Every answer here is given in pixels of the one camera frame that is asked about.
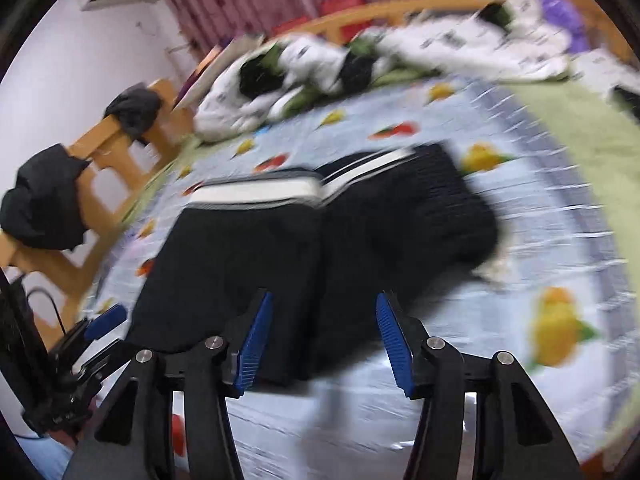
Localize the white floral quilt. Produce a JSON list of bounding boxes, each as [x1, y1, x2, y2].
[[192, 0, 573, 143]]

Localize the dark grey garment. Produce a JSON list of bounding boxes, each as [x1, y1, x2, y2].
[[104, 87, 163, 146]]

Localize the red chair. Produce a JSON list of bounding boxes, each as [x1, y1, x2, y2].
[[320, 0, 368, 18]]

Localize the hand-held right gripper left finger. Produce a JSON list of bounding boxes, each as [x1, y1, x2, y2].
[[62, 287, 275, 480]]

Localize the fruit print plastic mat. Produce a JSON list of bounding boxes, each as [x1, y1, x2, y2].
[[75, 77, 631, 480]]

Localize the wooden bed frame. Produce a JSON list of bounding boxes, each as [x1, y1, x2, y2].
[[0, 0, 640, 356]]

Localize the person's left forearm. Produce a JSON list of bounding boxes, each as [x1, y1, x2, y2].
[[14, 435, 73, 480]]

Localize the black pants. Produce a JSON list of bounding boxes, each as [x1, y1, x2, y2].
[[127, 142, 501, 386]]

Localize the black jacket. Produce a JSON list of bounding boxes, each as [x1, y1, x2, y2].
[[0, 142, 93, 251]]

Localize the colourful geometric pillow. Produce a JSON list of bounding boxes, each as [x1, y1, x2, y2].
[[172, 35, 266, 111]]

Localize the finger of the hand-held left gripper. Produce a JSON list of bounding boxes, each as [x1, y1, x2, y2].
[[85, 304, 128, 343], [75, 339, 138, 378]]

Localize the purple plush toy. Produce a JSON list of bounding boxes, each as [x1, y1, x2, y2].
[[537, 0, 591, 53]]

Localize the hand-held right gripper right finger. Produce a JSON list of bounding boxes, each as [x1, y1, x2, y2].
[[375, 290, 583, 480]]

